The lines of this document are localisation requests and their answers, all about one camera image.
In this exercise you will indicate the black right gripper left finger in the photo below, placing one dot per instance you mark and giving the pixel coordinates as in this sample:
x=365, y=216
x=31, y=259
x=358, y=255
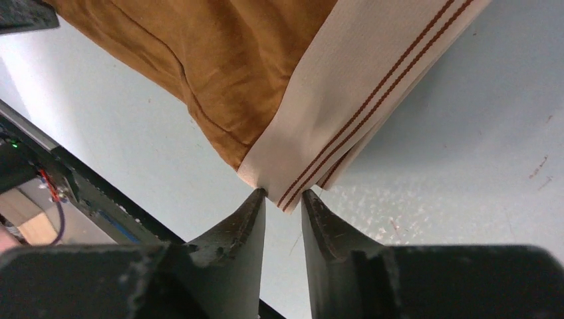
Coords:
x=221, y=269

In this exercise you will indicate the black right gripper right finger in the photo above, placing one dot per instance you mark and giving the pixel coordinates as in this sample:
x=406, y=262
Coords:
x=349, y=274

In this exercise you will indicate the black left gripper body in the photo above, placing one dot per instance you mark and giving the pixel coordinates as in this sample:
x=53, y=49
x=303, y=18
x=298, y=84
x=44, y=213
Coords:
x=20, y=16

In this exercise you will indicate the orange-brown underwear with cream waistband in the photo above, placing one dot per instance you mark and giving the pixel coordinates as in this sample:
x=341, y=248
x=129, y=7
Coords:
x=287, y=92

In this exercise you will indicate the right controller board with leds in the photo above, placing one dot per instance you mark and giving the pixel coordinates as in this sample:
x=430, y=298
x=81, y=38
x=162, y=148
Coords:
x=22, y=162

